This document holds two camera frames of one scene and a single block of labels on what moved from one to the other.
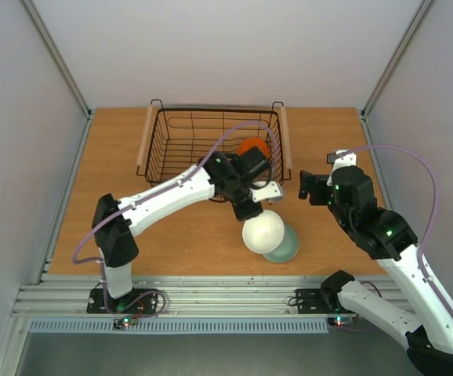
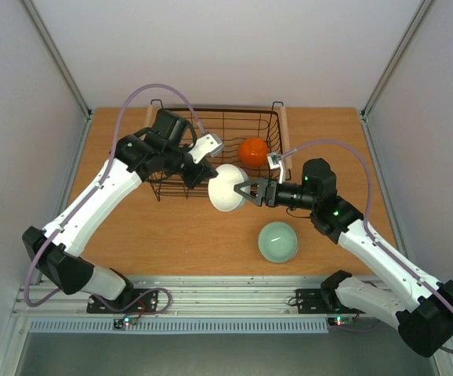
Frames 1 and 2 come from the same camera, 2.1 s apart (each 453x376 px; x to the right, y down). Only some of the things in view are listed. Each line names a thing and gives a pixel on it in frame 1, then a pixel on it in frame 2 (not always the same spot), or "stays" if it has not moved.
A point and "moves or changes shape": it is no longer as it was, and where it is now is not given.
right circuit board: x=339 y=320 stays
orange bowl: x=246 y=144 stays
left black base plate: x=137 y=301 stays
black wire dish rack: x=176 y=139 stays
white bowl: x=264 y=233 moves or changes shape
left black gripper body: x=241 y=212 -> x=192 y=179
